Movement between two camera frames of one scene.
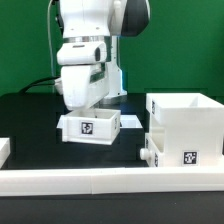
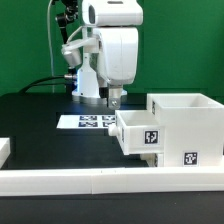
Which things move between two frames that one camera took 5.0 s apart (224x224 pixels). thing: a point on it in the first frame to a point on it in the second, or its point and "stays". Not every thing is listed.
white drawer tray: [90, 125] to [140, 132]
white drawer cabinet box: [192, 126] stays
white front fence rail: [108, 181] stays
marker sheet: [125, 121] to [86, 121]
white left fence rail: [5, 149] stays
